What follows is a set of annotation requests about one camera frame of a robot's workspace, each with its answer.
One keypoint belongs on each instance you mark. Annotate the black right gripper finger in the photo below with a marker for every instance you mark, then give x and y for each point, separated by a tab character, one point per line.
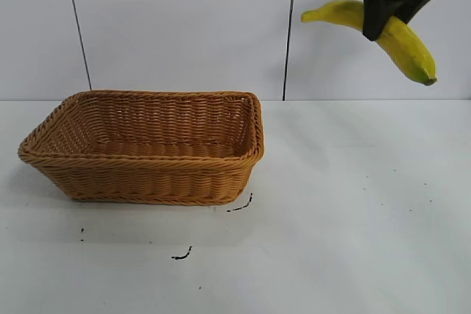
377	16
414	7

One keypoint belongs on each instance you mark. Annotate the yellow banana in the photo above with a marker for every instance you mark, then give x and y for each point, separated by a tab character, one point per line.
404	47

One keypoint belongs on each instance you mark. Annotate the woven wicker rectangular basket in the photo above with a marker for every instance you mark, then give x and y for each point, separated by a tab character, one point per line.
147	178

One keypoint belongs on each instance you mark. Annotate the black vertical wall strip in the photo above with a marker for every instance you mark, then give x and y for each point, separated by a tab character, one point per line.
78	27
289	31

